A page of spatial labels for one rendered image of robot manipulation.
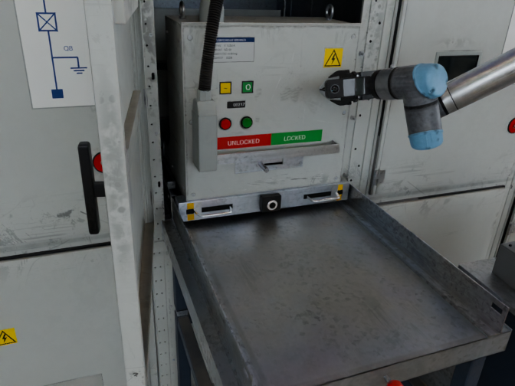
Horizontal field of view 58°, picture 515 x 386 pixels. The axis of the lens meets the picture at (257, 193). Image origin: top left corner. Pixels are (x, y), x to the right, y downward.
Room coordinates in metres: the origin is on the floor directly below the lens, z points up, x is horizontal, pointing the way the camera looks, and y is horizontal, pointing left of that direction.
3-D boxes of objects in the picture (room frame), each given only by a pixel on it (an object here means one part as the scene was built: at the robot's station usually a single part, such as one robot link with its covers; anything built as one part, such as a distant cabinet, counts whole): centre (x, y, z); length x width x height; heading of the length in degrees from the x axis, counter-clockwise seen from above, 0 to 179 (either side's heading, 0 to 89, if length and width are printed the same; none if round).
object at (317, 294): (0.97, -0.14, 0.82); 0.68 x 0.62 x 0.06; 21
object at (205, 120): (1.10, 0.14, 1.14); 0.08 x 0.05 x 0.17; 21
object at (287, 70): (1.24, -0.03, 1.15); 0.48 x 0.01 x 0.48; 111
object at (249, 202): (1.25, -0.03, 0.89); 0.54 x 0.05 x 0.06; 111
